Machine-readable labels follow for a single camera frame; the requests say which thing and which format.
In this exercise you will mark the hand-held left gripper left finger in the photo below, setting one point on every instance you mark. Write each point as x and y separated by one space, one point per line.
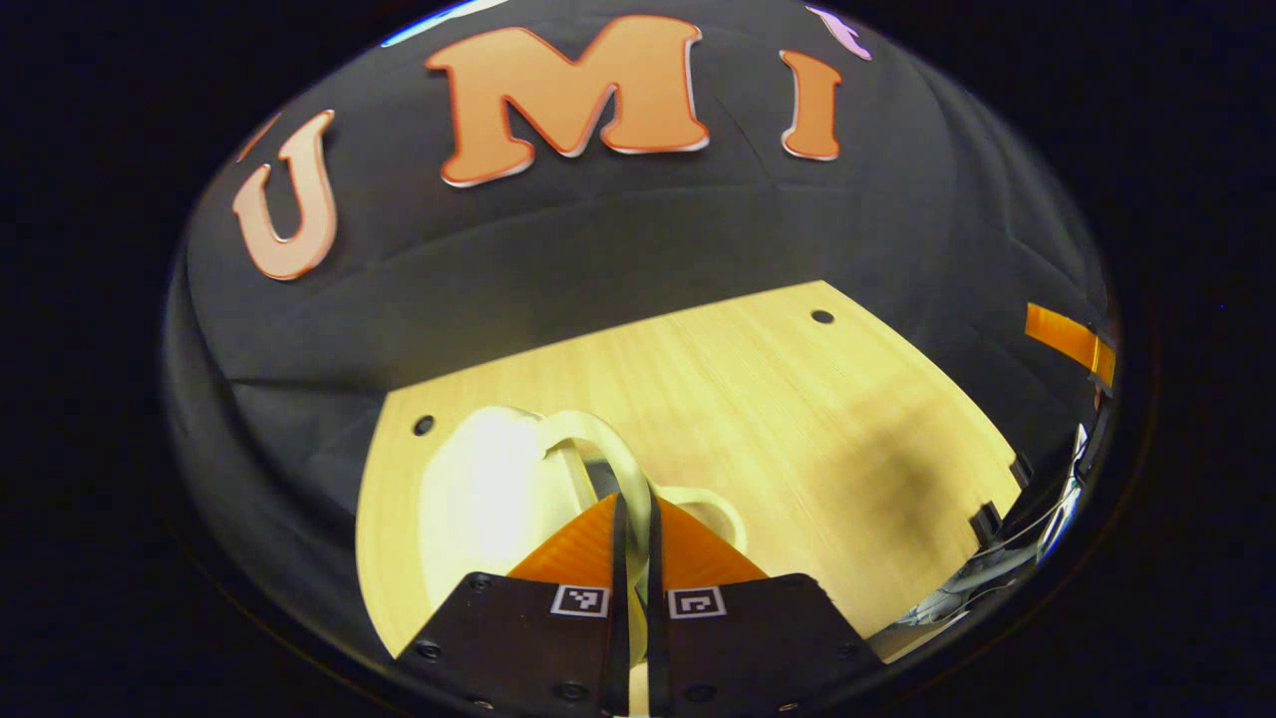
558 648

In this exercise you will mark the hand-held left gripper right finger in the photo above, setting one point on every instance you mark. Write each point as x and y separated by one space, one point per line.
738 648

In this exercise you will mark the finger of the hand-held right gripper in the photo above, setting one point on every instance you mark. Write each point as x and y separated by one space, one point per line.
1062 336

